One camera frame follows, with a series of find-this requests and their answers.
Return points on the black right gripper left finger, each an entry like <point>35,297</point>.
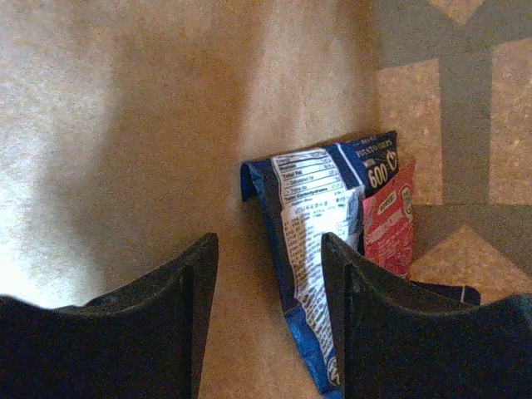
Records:
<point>143,340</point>

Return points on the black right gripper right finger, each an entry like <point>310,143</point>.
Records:
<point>394,339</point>

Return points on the brown paper bag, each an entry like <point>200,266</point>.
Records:
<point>124,125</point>

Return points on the red small snack packet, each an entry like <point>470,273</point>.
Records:
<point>388,237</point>

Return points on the dark blue chips packet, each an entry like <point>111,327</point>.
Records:
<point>304,195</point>

